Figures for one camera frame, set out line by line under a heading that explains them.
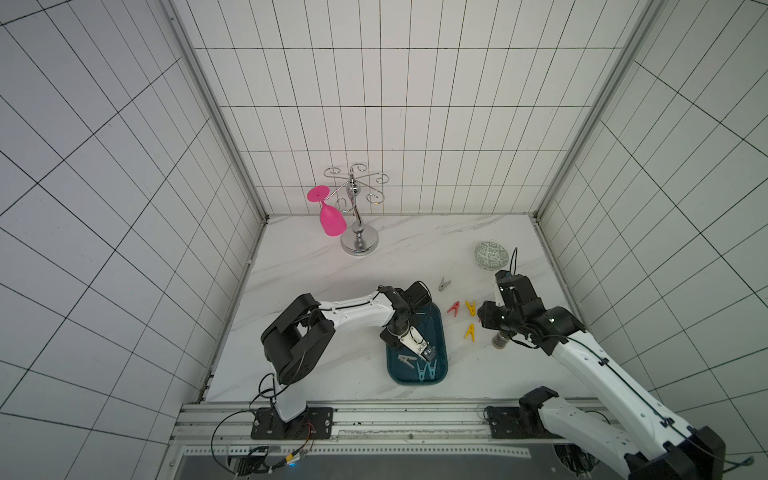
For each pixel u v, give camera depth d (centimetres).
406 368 81
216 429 67
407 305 65
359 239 110
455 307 93
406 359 83
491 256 104
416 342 74
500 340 84
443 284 99
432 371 80
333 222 97
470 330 87
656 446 39
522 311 58
